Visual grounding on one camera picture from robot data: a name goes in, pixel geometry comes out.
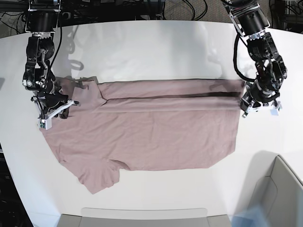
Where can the blue object corner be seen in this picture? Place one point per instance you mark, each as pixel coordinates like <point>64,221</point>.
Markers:
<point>252,217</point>

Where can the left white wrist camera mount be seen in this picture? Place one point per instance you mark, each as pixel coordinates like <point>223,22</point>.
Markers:
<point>274,107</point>

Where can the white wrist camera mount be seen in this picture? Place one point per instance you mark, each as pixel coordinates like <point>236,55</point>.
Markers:
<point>45,120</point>
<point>274,107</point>

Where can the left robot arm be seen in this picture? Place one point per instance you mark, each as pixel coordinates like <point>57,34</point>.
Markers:
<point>250,22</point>

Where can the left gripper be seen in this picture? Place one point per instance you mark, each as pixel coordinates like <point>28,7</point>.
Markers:
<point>256,93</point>

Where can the grey bin right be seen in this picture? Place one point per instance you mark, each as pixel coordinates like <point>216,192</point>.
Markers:
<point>280,194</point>

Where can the grey tray front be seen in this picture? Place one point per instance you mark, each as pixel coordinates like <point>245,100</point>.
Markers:
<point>92,217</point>

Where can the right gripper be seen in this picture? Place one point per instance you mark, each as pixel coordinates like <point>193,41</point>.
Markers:
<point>48,97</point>

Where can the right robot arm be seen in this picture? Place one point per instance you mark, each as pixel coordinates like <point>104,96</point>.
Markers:
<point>42,22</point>

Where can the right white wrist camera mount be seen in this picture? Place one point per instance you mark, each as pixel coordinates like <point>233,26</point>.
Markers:
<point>45,120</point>

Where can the pink T-shirt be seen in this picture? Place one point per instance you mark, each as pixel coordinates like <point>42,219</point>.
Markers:
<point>145,126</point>

